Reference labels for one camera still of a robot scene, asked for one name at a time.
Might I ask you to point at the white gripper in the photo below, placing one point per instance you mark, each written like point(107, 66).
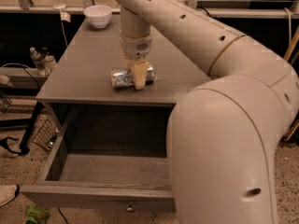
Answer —
point(135, 46)

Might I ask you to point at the silver redbull can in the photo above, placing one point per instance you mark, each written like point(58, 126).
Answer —
point(123, 77)

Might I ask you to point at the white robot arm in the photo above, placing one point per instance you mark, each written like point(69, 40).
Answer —
point(222, 136)

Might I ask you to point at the open grey top drawer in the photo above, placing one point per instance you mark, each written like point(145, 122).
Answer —
point(74, 179)

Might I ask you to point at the metal drawer knob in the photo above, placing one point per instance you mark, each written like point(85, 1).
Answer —
point(130, 208)

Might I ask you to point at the grey cabinet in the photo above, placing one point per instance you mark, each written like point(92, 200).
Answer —
point(101, 119)

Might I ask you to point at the white ceramic bowl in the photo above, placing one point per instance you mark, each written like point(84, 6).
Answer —
point(99, 16)

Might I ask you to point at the dark capped bottle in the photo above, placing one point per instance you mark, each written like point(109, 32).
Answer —
point(49, 60)

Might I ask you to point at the clear plastic water bottle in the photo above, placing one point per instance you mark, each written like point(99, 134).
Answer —
point(38, 60)

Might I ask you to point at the green toy object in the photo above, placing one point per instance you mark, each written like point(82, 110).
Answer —
point(36, 215)

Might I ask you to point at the white shoe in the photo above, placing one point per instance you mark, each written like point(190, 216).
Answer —
point(7, 193)

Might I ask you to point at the wire mesh basket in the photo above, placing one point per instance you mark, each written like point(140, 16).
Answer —
point(46, 135)

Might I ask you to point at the wooden broom handle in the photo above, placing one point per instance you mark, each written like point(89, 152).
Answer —
point(292, 45)

